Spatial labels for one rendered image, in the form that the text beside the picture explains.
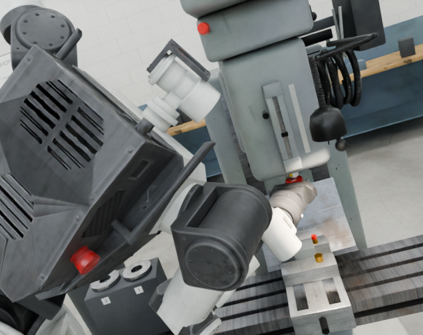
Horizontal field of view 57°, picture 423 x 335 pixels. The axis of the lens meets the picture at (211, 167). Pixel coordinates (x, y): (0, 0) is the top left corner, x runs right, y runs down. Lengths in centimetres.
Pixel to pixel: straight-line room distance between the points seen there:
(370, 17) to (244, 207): 83
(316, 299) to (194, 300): 48
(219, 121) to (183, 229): 91
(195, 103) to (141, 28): 470
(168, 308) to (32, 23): 52
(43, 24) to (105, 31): 474
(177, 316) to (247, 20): 60
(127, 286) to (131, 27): 445
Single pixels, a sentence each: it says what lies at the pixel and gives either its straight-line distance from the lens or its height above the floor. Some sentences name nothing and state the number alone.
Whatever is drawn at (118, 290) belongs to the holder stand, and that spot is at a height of 111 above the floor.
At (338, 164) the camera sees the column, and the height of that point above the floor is 113.
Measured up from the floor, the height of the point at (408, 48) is 96.
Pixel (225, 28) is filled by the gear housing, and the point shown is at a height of 169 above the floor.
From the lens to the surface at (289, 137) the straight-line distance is 91.
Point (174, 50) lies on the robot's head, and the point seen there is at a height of 168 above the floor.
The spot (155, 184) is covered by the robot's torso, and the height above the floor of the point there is 151.
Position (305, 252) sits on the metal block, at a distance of 116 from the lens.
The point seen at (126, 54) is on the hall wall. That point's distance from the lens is 538.
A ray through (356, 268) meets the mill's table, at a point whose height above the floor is 93.
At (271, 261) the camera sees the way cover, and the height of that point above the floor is 89.
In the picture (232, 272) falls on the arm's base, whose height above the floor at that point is 139.
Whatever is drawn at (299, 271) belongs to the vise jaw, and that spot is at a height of 104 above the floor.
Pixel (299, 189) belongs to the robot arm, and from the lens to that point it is 101.
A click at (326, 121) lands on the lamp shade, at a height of 146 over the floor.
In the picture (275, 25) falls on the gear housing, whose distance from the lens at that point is 88.
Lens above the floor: 167
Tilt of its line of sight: 17 degrees down
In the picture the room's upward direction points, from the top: 19 degrees counter-clockwise
